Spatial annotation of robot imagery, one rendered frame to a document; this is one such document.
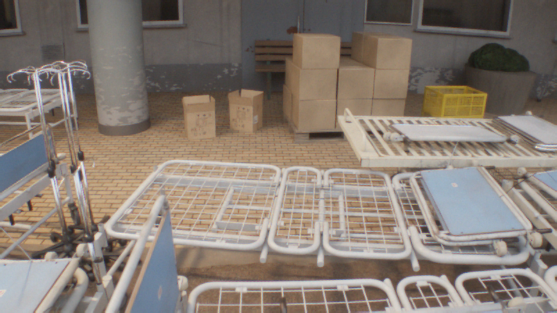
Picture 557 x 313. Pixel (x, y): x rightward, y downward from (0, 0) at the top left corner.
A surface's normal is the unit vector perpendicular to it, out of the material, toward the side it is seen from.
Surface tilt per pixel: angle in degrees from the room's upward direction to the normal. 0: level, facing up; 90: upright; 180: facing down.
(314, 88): 90
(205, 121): 90
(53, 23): 90
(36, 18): 90
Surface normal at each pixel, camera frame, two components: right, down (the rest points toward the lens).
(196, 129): 0.36, 0.35
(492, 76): -0.66, 0.43
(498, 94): -0.48, 0.48
